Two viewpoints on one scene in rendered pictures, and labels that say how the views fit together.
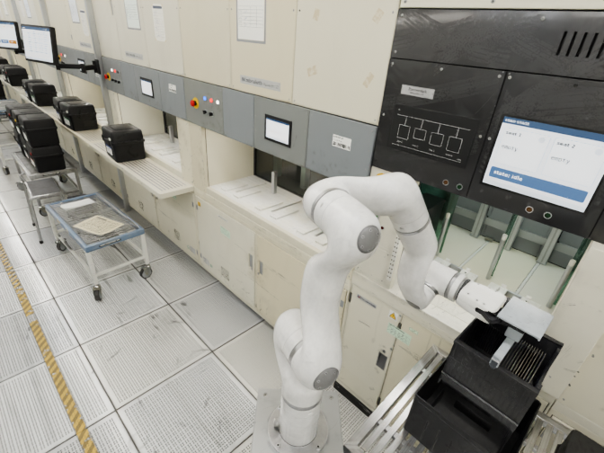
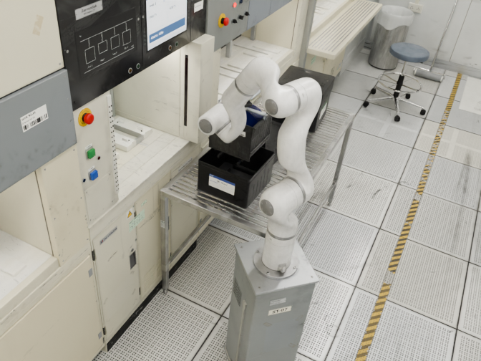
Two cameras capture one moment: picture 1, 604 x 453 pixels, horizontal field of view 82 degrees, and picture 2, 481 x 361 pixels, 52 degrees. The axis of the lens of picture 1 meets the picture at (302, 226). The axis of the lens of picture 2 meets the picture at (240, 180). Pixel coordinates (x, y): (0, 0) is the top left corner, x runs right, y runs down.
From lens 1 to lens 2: 1.84 m
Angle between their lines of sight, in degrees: 86
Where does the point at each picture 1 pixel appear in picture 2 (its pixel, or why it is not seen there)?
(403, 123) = (87, 47)
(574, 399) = not seen: hidden behind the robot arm
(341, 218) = (316, 88)
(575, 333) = (206, 92)
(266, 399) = (263, 286)
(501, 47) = not seen: outside the picture
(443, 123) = (116, 25)
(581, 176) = (181, 10)
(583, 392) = not seen: hidden behind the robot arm
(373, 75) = (41, 16)
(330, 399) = (243, 247)
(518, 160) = (158, 21)
